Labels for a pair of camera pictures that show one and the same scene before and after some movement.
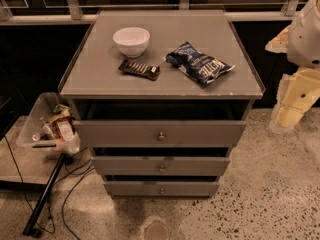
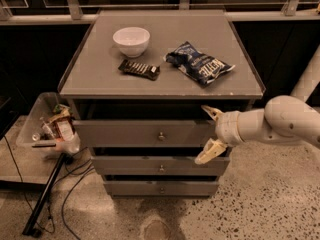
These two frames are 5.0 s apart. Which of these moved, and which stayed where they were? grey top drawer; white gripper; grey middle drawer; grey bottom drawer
Moved: white gripper
Stayed: grey middle drawer; grey top drawer; grey bottom drawer
